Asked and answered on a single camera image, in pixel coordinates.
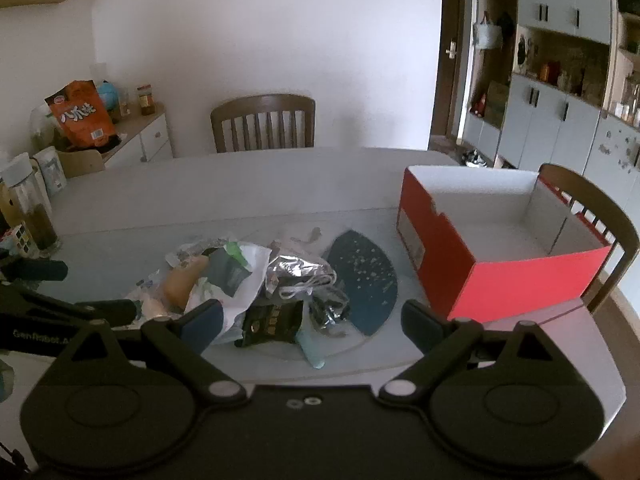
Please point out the brown door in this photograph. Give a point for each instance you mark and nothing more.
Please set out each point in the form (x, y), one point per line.
(445, 100)

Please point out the black snack packet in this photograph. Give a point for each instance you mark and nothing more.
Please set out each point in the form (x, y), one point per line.
(270, 322)

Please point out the black plastic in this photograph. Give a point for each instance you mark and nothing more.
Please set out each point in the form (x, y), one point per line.
(327, 312)

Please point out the cardboard box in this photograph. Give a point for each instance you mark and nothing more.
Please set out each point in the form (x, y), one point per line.
(82, 164)

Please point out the blue globe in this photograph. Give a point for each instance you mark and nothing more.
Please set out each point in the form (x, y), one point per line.
(107, 95)

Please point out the person's blue pants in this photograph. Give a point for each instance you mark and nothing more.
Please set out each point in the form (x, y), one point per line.
(6, 380)

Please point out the white plastic bag green print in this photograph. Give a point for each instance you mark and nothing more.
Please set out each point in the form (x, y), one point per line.
(255, 270)

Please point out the white wrapper black text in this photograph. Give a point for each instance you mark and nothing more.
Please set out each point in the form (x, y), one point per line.
(182, 252)

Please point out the silver foil wrapper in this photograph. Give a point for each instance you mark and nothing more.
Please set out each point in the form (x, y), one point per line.
(292, 267)

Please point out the orange snack bag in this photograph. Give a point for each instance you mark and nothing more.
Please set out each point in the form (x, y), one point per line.
(80, 115)

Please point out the clear bottle dark contents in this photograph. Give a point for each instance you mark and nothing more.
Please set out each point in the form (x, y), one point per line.
(35, 220)

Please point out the hanging grey bag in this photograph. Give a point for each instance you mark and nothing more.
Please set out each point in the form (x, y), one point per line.
(487, 35)

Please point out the white wall cabinet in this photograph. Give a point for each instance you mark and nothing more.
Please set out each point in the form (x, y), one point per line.
(545, 110)

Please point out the white sideboard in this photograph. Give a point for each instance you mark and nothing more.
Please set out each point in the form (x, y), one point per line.
(150, 140)

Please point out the wooden chair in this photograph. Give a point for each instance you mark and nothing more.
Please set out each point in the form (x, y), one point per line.
(600, 200)
(262, 102)

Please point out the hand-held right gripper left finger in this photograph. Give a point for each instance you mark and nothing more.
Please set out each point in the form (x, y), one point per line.
(202, 322)

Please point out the red shoe box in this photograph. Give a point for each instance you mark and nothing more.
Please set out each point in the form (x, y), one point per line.
(450, 260)

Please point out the white marble desktop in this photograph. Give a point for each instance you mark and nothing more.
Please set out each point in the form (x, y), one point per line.
(250, 185)

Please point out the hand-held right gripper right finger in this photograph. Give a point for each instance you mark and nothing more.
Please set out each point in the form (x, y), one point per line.
(420, 322)

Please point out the clear crumpled plastic wrapper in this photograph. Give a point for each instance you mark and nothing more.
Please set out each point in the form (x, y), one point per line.
(145, 285)

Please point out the jar with red lid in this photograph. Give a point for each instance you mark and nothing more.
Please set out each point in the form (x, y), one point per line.
(146, 102)

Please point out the small glass jar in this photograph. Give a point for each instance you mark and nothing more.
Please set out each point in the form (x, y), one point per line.
(125, 105)

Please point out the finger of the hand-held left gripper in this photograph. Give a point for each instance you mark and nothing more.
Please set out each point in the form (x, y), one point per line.
(110, 311)
(40, 270)

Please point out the black sneakers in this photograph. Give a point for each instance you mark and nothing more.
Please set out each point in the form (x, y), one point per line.
(472, 157)

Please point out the orange rounded object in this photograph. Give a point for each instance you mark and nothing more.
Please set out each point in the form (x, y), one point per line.
(180, 285)

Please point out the white pouch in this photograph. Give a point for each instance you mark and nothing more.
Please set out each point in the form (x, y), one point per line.
(50, 172)

